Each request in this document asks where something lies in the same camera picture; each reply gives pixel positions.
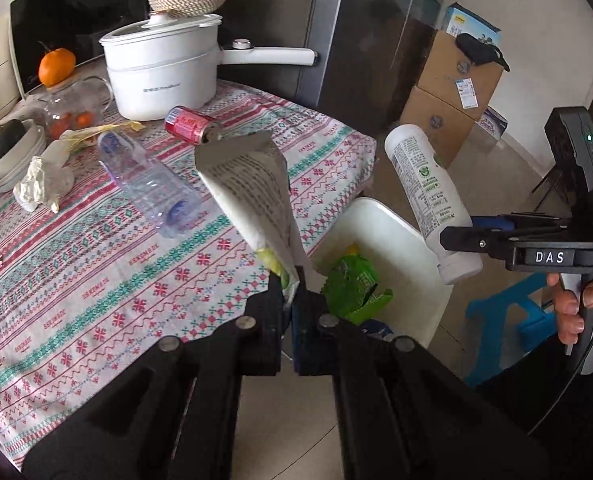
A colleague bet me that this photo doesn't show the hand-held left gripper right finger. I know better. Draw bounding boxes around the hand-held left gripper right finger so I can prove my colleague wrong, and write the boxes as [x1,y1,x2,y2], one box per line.
[291,267,552,480]

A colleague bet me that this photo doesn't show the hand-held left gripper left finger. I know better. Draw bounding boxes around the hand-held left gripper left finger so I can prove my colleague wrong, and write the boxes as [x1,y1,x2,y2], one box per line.
[24,271,284,480]

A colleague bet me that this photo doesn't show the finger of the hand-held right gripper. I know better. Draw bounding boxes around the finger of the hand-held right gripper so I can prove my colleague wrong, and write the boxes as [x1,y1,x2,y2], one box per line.
[471,213,568,234]
[440,226,516,261]

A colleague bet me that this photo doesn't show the blue snack box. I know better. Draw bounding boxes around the blue snack box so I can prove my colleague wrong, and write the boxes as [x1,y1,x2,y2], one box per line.
[359,319,395,341]

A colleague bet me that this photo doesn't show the green snack bag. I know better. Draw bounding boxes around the green snack bag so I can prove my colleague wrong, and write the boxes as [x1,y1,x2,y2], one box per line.
[324,254,394,325]

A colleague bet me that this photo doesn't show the white plastic bottle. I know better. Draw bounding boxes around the white plastic bottle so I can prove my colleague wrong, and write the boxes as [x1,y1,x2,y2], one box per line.
[384,124,483,286]

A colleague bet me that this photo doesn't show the white plastic bin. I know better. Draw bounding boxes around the white plastic bin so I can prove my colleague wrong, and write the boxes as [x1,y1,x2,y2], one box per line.
[311,197,452,348]

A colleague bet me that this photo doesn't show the white printed wrapper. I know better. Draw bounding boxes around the white printed wrapper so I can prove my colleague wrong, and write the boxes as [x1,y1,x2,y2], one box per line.
[194,130,308,306]

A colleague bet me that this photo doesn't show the person's right hand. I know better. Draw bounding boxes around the person's right hand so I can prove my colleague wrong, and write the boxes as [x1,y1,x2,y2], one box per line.
[548,272,593,346]

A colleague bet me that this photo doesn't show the blue plastic stool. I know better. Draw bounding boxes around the blue plastic stool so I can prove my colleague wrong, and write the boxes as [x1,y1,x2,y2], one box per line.
[464,272,562,386]

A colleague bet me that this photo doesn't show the small blue printed box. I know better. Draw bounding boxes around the small blue printed box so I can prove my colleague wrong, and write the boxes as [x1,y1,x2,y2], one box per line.
[477,106,508,136]

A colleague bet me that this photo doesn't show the plain cardboard box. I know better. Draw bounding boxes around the plain cardboard box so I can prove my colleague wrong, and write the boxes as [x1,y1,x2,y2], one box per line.
[399,85,477,171]

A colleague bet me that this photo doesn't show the patterned tablecloth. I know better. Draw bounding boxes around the patterned tablecloth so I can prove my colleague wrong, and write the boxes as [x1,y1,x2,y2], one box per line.
[0,80,377,471]

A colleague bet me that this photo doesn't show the cardboard box with label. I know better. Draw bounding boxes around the cardboard box with label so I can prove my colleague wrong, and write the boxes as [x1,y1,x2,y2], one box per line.
[417,29,505,122]

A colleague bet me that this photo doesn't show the black pouch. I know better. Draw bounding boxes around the black pouch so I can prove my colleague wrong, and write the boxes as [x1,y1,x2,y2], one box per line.
[455,32,511,72]

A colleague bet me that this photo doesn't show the clear plastic bottle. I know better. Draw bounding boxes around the clear plastic bottle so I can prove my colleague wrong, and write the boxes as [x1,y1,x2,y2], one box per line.
[98,130,203,237]

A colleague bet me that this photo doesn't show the blue and white carton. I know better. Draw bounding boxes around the blue and white carton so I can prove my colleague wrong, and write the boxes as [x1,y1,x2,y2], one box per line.
[444,2,502,48]

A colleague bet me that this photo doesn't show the red drink can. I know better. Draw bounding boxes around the red drink can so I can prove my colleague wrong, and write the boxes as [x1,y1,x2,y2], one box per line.
[164,105,223,145]

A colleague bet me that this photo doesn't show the grey refrigerator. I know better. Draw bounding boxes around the grey refrigerator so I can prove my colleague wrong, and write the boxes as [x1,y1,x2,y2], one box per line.
[216,0,447,136]

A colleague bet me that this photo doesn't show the pale yellow plastic wrapper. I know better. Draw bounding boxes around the pale yellow plastic wrapper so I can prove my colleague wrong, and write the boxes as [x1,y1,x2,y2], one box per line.
[59,121,144,153]

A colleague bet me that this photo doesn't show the white electric pot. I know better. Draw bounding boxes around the white electric pot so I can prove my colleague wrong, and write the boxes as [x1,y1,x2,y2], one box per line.
[99,10,320,122]

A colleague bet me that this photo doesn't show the crumpled white tissue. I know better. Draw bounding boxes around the crumpled white tissue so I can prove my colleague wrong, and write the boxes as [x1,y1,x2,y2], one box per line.
[14,156,74,213]

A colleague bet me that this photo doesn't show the white bowl with avocado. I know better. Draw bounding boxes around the white bowl with avocado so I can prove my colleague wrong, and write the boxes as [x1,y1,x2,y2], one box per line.
[0,119,47,193]

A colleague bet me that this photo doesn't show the glass teapot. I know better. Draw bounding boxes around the glass teapot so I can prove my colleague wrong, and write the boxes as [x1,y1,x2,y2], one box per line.
[36,76,114,141]

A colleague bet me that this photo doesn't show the green squash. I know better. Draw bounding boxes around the green squash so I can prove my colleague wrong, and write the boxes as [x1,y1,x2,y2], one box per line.
[0,119,27,167]

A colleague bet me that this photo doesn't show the orange with stem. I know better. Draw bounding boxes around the orange with stem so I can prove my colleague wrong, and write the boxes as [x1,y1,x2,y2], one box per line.
[38,42,77,88]

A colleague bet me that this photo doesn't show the black countertop oven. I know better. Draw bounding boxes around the black countertop oven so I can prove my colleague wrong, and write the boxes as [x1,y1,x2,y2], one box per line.
[9,0,152,98]

